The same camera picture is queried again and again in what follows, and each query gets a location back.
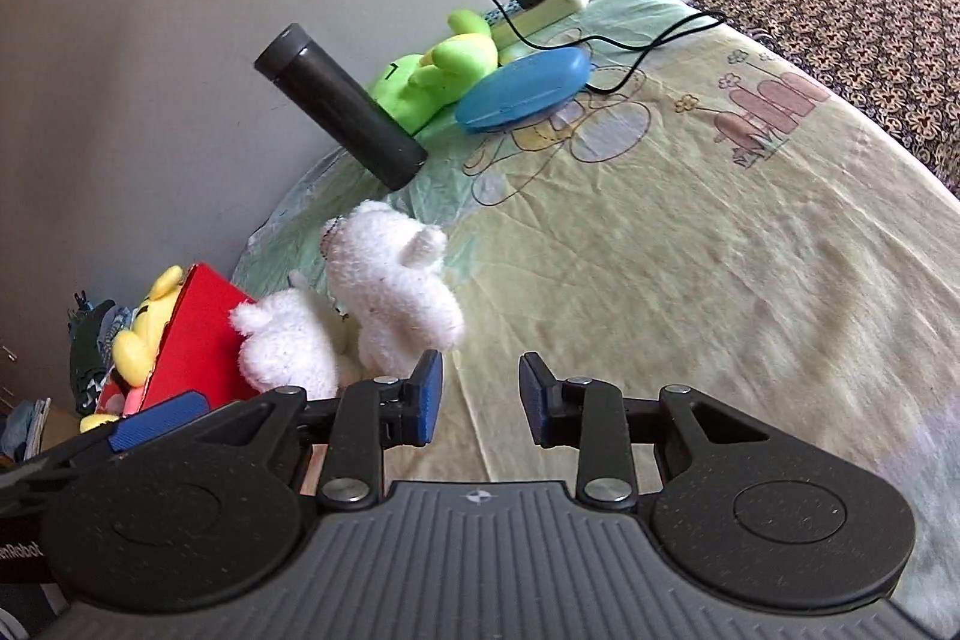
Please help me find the yellow tiger plush red shirt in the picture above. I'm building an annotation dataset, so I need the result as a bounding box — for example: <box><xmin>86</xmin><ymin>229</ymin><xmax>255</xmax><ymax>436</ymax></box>
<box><xmin>80</xmin><ymin>265</ymin><xmax>184</xmax><ymax>434</ymax></box>

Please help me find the white fluffy plush dog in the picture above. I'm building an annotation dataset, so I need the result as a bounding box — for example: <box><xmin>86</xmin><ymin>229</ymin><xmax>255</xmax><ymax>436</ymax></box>
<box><xmin>319</xmin><ymin>200</ymin><xmax>466</xmax><ymax>377</ymax></box>

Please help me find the white rabbit plush blue bow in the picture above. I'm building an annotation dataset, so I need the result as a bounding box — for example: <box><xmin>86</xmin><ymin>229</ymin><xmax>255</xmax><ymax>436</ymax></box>
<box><xmin>229</xmin><ymin>271</ymin><xmax>361</xmax><ymax>401</ymax></box>

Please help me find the red cardboard box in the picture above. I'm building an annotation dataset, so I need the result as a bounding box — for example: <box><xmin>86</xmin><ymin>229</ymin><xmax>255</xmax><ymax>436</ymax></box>
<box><xmin>94</xmin><ymin>263</ymin><xmax>256</xmax><ymax>413</ymax></box>

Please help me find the pile of folded clothes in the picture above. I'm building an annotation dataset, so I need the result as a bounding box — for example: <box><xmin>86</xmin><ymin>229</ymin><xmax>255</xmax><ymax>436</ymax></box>
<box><xmin>68</xmin><ymin>291</ymin><xmax>132</xmax><ymax>416</ymax></box>

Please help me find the green cartoon bed sheet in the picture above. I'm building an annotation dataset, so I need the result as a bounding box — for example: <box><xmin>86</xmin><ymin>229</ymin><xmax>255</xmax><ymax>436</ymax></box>
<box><xmin>229</xmin><ymin>0</ymin><xmax>960</xmax><ymax>637</ymax></box>

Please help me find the green frog plush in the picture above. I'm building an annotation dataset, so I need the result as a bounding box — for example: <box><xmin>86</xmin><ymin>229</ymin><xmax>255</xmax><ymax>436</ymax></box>
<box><xmin>368</xmin><ymin>10</ymin><xmax>500</xmax><ymax>135</ymax></box>

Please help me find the blue glasses case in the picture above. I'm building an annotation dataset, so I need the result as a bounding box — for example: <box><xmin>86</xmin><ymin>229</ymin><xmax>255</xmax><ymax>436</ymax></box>
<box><xmin>454</xmin><ymin>47</ymin><xmax>590</xmax><ymax>133</ymax></box>

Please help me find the black thermos bottle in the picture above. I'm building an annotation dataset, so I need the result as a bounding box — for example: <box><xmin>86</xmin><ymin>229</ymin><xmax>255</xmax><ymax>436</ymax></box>
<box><xmin>254</xmin><ymin>23</ymin><xmax>428</xmax><ymax>191</ymax></box>

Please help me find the white power strip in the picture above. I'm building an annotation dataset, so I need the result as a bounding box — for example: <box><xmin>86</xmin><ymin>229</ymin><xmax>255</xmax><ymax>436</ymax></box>
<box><xmin>485</xmin><ymin>0</ymin><xmax>590</xmax><ymax>49</ymax></box>

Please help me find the black charger cable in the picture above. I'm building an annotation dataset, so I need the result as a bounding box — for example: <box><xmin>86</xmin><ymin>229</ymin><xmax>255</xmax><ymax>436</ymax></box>
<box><xmin>455</xmin><ymin>0</ymin><xmax>729</xmax><ymax>98</ymax></box>

